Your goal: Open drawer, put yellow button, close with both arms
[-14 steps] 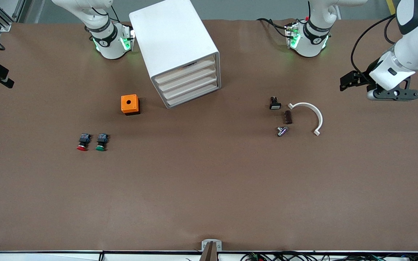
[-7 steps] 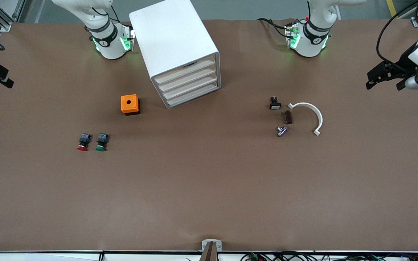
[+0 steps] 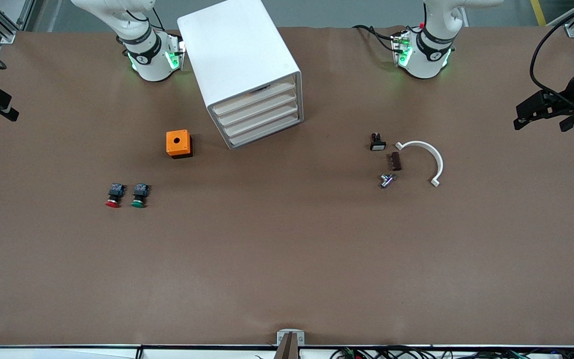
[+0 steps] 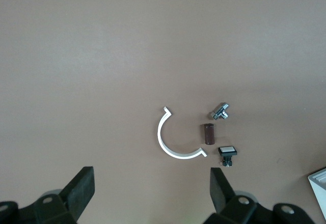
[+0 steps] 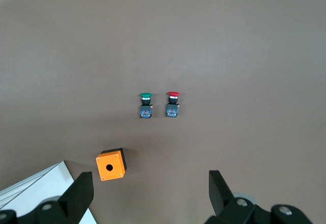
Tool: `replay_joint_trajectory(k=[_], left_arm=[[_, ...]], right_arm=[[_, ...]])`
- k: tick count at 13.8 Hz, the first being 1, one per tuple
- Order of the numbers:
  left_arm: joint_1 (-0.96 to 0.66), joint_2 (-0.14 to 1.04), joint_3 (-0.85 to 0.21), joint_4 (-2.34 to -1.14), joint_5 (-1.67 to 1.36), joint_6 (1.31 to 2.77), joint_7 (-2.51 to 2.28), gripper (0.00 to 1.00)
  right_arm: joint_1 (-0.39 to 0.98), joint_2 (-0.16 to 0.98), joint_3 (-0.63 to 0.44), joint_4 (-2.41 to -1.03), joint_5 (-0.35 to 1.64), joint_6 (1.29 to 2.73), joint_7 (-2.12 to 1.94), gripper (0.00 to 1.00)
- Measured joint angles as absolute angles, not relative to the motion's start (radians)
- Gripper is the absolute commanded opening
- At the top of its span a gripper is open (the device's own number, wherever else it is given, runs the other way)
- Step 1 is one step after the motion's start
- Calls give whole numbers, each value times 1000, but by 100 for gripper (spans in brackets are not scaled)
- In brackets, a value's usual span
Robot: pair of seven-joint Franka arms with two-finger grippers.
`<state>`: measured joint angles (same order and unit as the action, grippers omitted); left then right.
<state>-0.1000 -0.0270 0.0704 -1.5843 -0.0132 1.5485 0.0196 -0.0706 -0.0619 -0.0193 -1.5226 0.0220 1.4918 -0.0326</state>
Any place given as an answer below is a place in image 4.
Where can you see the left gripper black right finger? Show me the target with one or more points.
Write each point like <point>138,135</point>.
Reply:
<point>220,191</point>

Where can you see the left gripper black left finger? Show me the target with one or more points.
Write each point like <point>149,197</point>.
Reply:
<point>81,191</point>

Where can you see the black square white-faced button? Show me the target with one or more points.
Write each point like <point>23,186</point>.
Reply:
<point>227,150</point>

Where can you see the white drawer cabinet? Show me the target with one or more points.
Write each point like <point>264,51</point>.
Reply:
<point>319,191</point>

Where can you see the dark brown ribbed cylinder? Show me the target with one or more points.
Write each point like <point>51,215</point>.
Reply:
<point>208,133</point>

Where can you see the chrome metal pipe fitting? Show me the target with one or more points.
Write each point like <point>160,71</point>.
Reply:
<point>219,110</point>

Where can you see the white curved plastic bracket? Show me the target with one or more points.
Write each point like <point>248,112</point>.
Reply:
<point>160,133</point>

